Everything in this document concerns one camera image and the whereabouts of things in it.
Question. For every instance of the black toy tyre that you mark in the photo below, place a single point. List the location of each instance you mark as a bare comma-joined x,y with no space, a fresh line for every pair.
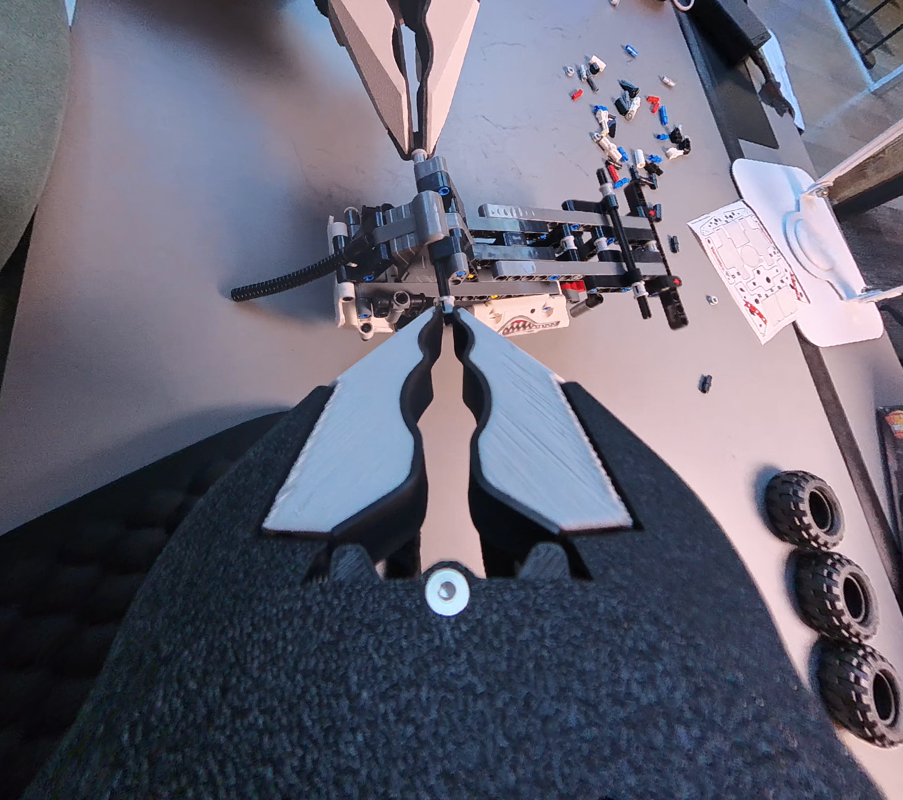
790,504
818,592
843,687

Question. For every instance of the pile of small toy parts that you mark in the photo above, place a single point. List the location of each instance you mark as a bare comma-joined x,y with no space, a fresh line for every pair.
626,101

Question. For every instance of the grey desk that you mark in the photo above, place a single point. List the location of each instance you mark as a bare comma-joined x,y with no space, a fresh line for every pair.
211,179

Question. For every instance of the toy truck chassis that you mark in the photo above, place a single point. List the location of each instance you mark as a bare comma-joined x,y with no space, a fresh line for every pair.
536,267

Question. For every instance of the white book stand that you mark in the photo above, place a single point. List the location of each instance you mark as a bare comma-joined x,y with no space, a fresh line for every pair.
769,186

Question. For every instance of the toy truck box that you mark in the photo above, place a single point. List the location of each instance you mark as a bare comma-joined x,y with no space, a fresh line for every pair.
892,426

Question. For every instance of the person's torso green sweatshirt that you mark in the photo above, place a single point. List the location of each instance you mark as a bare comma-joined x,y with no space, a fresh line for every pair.
28,108

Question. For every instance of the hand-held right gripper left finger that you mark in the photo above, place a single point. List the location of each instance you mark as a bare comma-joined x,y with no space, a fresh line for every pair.
346,454

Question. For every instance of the white sticker sheet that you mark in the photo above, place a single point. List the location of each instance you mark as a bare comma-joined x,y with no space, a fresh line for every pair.
741,264

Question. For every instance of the black power adapter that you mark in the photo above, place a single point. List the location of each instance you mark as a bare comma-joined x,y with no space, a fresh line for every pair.
734,24

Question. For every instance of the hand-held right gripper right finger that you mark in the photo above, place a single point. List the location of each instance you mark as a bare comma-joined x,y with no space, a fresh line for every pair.
550,454

